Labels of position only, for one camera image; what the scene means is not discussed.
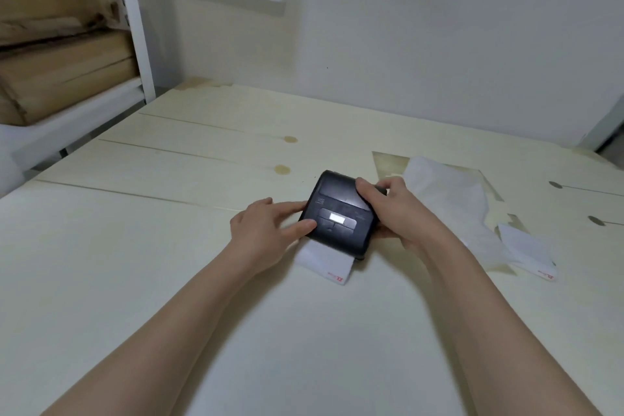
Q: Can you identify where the white metal shelf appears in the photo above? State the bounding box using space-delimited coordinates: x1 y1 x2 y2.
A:
0 0 158 174

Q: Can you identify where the person's right hand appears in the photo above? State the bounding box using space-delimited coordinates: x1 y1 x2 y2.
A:
354 175 445 256

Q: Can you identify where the white label with red mark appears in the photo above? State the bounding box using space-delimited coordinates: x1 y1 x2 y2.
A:
294 241 355 286
496 223 559 281

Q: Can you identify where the person's right forearm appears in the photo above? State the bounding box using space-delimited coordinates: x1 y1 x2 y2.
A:
412 230 603 416

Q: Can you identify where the person's left forearm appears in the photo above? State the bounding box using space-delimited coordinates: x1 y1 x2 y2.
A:
41 240 274 416

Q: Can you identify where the white crumpled paper sheet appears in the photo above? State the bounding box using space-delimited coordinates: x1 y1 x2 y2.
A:
402 155 514 276

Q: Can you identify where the person's left hand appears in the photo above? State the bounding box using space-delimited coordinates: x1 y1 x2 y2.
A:
229 197 318 280

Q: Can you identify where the black portable label printer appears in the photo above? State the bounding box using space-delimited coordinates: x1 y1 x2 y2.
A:
298 169 389 262

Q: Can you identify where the torn brown cardboard box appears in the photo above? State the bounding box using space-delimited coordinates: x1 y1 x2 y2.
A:
0 0 122 48

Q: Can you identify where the large brown cardboard box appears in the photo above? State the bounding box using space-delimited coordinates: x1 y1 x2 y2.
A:
0 30 141 127

